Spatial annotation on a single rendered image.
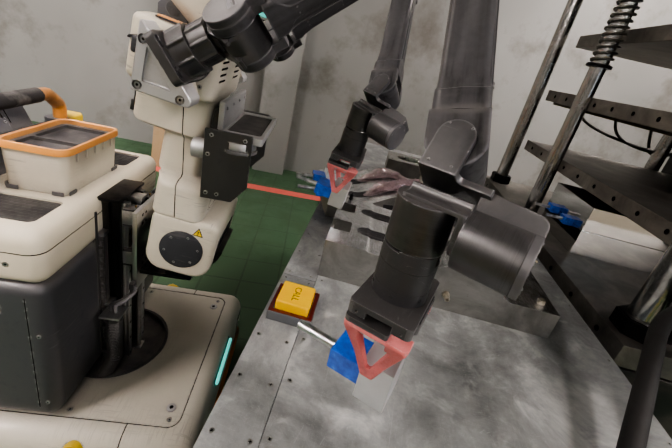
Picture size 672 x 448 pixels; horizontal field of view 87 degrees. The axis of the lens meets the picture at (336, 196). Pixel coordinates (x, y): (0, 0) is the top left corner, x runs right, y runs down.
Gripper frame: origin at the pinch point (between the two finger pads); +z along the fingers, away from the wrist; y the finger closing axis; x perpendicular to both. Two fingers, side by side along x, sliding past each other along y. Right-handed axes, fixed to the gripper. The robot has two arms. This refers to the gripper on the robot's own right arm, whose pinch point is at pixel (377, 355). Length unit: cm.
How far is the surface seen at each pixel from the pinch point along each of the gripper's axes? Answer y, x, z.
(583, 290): 80, -35, 17
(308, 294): 16.2, 17.7, 11.1
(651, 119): 105, -36, -31
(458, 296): 37.7, -5.8, 10.9
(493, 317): 40.6, -13.5, 13.8
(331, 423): 0.8, 3.0, 15.1
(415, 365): 18.3, -3.5, 15.1
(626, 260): 112, -51, 15
